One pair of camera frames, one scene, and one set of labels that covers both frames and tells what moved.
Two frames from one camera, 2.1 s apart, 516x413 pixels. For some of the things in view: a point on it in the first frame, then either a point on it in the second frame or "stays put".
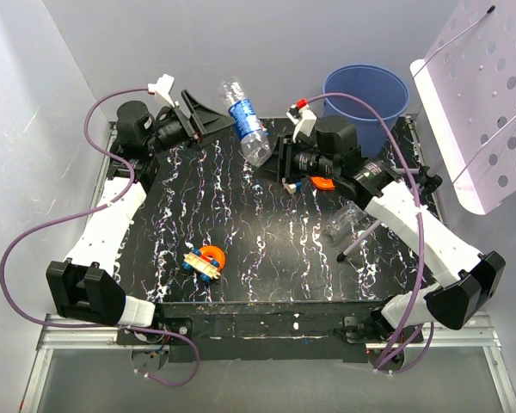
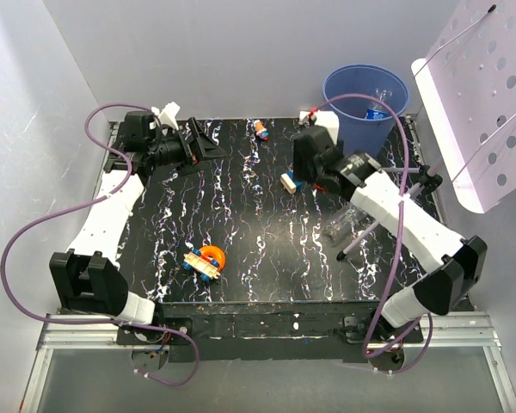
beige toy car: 205,267 stays put
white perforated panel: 477,77 stays put
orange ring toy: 216,253 stays put
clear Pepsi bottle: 255,144 -> 378,110
